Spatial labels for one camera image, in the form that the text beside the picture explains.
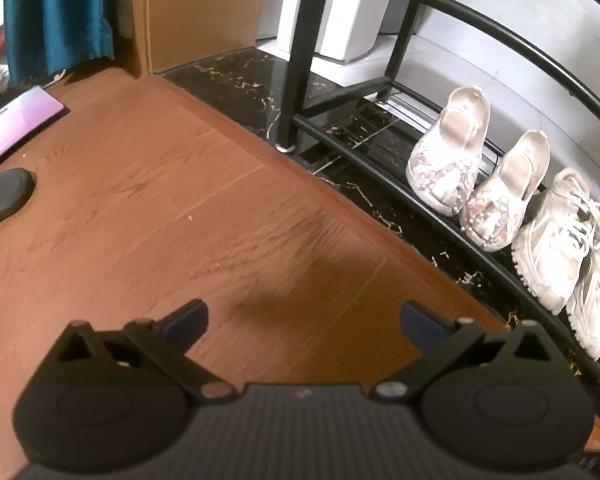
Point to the black metal shoe rack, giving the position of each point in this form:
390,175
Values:
302,60

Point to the brown cardboard box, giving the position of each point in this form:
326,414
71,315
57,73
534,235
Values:
200,10

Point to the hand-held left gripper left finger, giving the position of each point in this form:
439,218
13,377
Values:
187,325

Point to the floral slip-on shoe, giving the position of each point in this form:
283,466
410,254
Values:
447,160
505,195

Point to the white box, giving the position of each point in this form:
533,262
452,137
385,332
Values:
295,5

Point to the white appliance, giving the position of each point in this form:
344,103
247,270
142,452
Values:
355,15

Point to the white lace-up sneaker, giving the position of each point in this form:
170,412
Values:
550,240
595,305

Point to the black slipper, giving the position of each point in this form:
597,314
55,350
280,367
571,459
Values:
2,195

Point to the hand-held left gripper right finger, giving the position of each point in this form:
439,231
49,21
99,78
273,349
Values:
420,325

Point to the teal curtain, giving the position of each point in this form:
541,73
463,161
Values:
55,15

